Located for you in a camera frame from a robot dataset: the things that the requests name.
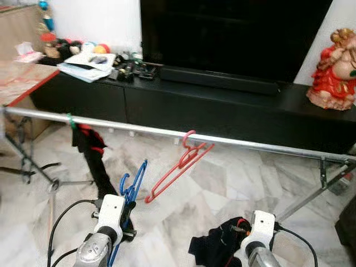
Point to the blue plastic hanger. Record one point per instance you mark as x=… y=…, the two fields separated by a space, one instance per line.
x=132 y=192

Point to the navy garment red trim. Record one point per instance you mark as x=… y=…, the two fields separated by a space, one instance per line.
x=214 y=245

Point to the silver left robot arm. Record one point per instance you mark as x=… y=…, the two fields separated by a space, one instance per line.
x=92 y=253

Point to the red plastic hanger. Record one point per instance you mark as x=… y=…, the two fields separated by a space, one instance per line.
x=188 y=151

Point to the green hanger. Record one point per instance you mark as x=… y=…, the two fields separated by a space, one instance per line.
x=71 y=119

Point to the black shirt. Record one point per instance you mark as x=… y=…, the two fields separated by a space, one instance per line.
x=94 y=161

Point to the silver drying rack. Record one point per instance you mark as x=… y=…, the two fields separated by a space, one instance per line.
x=250 y=146

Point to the white power strip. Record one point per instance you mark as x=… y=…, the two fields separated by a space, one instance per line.
x=340 y=183

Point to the black TV cabinet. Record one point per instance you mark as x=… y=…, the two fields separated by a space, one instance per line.
x=194 y=111

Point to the black gadget pile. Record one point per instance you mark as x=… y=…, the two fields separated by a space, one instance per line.
x=136 y=69

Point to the white paper stack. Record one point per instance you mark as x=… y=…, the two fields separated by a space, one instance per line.
x=86 y=64

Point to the orange round toy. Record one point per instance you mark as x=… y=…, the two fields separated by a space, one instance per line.
x=102 y=48

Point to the marble top red-edged table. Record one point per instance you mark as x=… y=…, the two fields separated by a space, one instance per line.
x=22 y=80

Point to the white round toy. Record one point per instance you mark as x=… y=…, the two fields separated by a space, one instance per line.
x=88 y=48

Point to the red robed figurine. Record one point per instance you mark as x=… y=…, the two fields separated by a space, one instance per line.
x=334 y=78

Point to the black plush toy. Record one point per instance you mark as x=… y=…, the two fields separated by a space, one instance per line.
x=67 y=47

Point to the pink tissue pack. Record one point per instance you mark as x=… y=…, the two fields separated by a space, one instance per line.
x=28 y=53

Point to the black television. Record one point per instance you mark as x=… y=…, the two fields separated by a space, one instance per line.
x=233 y=33

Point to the blue red ornament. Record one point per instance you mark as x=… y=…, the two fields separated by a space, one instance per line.
x=45 y=22

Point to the wooden sideboard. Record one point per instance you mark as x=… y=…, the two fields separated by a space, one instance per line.
x=19 y=28

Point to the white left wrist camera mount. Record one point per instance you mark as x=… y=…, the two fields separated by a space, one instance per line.
x=109 y=214

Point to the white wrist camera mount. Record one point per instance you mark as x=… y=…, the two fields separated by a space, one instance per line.
x=109 y=214
x=261 y=225

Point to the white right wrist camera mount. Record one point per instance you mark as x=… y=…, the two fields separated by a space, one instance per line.
x=261 y=225

